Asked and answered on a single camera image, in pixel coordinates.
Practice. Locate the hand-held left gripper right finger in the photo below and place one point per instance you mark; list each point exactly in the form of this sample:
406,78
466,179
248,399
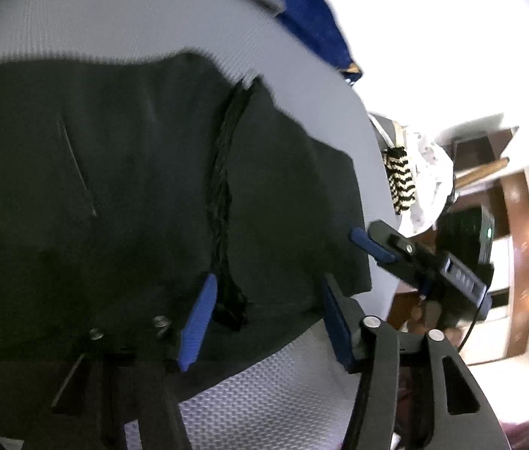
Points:
339,326

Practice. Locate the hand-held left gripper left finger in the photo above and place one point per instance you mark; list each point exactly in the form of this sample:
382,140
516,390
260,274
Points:
197,323

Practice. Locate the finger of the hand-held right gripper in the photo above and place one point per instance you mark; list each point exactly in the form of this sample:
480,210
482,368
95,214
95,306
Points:
377,246

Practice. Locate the black pants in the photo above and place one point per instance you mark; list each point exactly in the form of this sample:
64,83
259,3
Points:
105,197

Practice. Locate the person's right hand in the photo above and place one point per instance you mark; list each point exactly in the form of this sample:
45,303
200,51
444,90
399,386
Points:
417,314

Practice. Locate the brown wooden furniture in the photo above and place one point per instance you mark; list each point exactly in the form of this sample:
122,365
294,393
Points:
520,253

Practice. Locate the black white striped crochet bag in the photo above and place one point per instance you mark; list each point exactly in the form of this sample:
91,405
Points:
400,183

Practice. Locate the white dotted cloth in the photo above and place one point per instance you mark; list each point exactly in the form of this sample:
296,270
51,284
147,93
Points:
428,173

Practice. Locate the dark wooden cabinet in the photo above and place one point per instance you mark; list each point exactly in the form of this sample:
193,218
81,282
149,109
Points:
475,150

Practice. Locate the blue floral blanket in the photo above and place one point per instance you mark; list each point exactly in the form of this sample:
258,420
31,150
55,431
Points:
311,14

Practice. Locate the grey mesh pad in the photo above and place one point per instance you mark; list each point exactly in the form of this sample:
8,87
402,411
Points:
105,18

